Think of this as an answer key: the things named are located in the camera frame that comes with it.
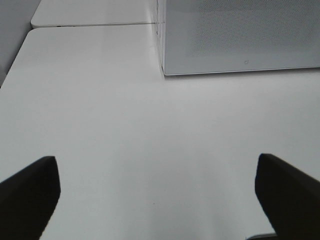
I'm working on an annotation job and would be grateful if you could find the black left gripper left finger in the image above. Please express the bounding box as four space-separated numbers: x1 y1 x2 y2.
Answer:
0 156 61 240

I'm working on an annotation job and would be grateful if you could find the white microwave oven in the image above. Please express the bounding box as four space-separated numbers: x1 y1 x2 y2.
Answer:
153 0 320 76

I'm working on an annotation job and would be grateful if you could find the white microwave door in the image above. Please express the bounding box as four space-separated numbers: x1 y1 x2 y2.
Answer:
162 0 320 76

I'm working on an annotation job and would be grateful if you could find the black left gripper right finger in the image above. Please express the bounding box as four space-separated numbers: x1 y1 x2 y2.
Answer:
254 153 320 240

